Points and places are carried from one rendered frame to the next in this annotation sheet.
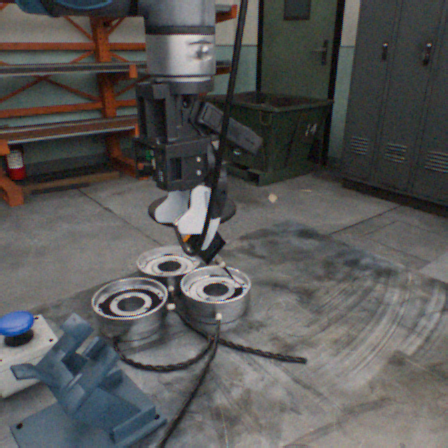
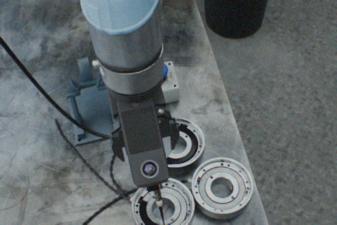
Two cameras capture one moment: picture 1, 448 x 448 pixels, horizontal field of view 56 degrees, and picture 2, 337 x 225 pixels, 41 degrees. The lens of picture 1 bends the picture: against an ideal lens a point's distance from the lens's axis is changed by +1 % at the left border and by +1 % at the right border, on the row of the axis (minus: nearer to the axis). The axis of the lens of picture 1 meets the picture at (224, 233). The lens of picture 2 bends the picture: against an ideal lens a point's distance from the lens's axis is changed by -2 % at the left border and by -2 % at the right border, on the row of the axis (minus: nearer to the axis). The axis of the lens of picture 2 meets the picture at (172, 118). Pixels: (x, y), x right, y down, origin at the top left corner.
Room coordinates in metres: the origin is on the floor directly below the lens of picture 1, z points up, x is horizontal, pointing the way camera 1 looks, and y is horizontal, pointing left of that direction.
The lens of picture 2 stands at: (0.71, -0.23, 1.56)
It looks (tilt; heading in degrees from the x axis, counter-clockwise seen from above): 57 degrees down; 120
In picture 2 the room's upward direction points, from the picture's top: 4 degrees counter-clockwise
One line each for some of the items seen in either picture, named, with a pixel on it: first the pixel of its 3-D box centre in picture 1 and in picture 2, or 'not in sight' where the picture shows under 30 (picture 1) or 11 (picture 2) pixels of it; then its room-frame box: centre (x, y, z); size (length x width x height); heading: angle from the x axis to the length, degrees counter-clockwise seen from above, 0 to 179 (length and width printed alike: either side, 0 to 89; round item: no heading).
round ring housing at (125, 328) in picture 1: (131, 308); (176, 146); (0.50, 0.13, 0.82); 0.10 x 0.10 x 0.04
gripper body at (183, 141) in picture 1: (179, 134); (136, 97); (0.50, 0.05, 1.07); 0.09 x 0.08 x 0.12; 131
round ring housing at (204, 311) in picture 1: (215, 294); (163, 210); (0.54, 0.01, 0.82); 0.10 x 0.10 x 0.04
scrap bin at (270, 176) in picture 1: (262, 136); not in sight; (4.00, -0.36, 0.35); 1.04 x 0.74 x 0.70; 38
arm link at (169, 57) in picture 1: (183, 58); (128, 61); (0.50, 0.04, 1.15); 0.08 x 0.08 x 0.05
